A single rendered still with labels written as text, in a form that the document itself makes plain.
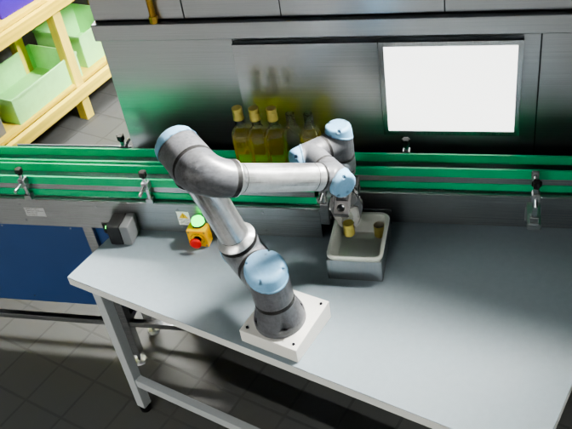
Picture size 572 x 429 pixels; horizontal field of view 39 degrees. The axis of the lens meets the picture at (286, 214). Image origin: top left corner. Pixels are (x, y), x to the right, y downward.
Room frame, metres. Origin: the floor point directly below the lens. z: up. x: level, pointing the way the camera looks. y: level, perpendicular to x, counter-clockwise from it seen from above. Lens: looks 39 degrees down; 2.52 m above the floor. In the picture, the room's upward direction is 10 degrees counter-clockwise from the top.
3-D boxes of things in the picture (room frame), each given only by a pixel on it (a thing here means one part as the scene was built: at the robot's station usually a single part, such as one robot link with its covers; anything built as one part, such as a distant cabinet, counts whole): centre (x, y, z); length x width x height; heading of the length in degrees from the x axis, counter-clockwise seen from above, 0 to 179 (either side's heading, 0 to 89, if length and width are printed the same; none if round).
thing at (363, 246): (1.91, -0.21, 0.80); 0.22 x 0.17 x 0.09; 161
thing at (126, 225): (2.20, 0.56, 0.79); 0.08 x 0.08 x 0.08; 71
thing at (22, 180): (2.33, 0.88, 0.94); 0.07 x 0.04 x 0.13; 161
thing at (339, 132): (1.89, -0.18, 1.21); 0.09 x 0.08 x 0.11; 114
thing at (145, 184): (2.18, 0.45, 0.94); 0.07 x 0.04 x 0.13; 161
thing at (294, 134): (2.19, -0.07, 0.99); 0.06 x 0.06 x 0.21; 72
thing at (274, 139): (2.21, -0.01, 0.99); 0.06 x 0.06 x 0.21; 72
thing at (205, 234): (2.11, 0.29, 0.79); 0.07 x 0.07 x 0.07; 71
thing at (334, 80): (2.24, -0.35, 1.15); 0.90 x 0.03 x 0.34; 71
